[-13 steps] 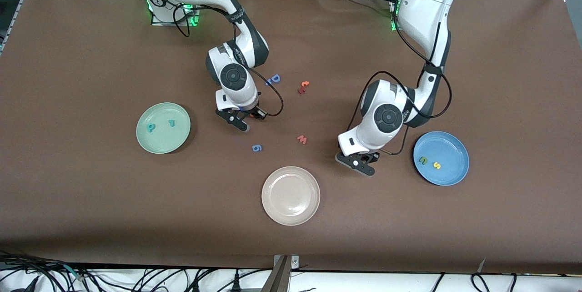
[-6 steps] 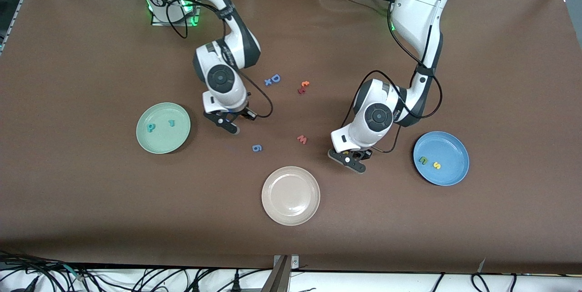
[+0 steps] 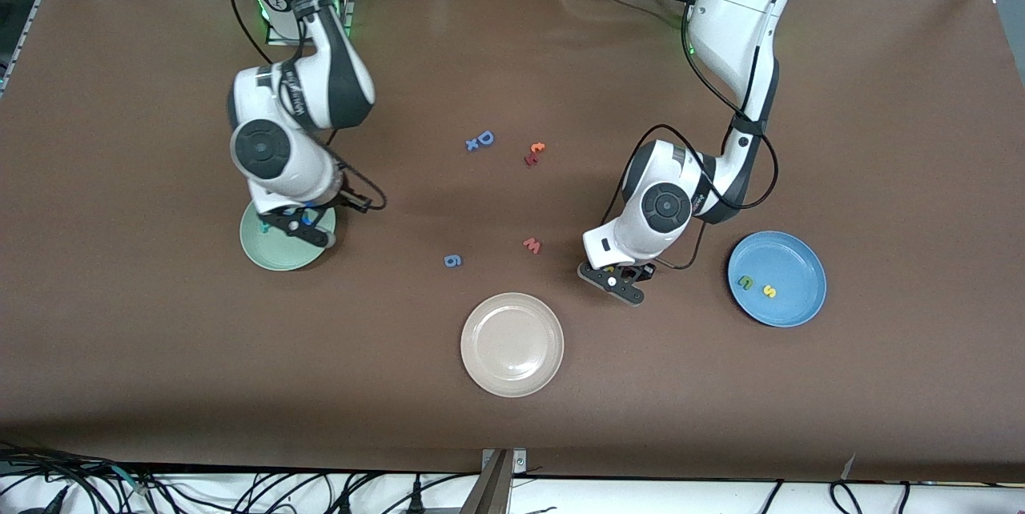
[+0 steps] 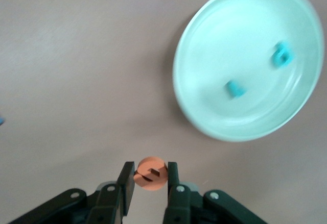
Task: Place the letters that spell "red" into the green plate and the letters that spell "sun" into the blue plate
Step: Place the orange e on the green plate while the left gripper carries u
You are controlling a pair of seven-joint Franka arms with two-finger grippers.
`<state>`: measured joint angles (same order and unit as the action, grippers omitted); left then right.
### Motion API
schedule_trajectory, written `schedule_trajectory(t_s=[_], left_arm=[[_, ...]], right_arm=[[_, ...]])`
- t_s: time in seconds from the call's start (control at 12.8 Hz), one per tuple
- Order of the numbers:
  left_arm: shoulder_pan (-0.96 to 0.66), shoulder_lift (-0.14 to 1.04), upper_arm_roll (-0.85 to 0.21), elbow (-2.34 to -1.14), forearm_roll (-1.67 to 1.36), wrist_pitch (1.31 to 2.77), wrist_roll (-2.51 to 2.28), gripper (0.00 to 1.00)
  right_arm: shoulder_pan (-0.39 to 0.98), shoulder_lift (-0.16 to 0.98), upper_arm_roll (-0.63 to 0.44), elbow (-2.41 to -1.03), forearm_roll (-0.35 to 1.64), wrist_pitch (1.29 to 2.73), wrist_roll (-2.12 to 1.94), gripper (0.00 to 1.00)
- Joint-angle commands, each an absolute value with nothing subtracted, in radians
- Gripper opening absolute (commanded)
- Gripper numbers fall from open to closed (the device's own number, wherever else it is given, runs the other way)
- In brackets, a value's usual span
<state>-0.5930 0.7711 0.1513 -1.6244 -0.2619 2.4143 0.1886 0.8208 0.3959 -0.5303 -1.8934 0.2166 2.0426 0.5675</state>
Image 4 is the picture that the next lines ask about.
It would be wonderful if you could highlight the teal foam letter d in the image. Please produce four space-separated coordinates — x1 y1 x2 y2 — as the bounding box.
270 41 294 68

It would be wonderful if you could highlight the brown table cover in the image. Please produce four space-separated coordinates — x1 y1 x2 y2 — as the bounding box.
0 0 327 224

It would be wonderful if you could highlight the orange foam letter e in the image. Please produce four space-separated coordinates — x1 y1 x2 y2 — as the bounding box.
134 156 169 191

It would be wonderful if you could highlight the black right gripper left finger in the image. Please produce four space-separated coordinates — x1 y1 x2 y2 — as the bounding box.
7 161 135 224

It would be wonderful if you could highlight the teal foam letter r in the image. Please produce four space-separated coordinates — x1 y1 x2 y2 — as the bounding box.
224 80 247 98

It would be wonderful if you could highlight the light green plate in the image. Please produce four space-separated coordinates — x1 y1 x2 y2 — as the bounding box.
172 0 325 142

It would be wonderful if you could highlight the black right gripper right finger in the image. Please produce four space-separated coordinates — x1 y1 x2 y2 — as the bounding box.
162 161 269 224

